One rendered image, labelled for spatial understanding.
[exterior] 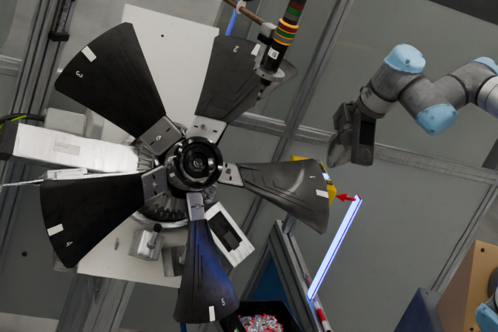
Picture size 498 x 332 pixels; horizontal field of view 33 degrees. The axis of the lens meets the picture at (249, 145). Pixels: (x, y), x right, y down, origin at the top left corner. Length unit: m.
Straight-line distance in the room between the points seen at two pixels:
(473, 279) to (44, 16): 1.30
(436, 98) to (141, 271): 0.84
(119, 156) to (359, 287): 1.53
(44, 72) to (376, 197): 1.28
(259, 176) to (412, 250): 1.37
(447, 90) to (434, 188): 1.36
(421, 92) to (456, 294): 0.59
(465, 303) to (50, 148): 1.03
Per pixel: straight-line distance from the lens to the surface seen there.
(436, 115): 1.74
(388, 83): 1.79
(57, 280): 3.02
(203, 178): 1.88
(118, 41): 1.89
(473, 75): 1.82
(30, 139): 1.96
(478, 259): 2.12
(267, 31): 1.83
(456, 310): 2.12
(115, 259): 2.10
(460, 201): 3.20
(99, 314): 2.29
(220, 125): 1.94
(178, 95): 2.18
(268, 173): 2.01
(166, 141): 1.92
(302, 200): 1.99
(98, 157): 1.98
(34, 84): 2.42
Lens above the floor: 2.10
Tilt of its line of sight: 26 degrees down
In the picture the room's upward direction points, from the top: 23 degrees clockwise
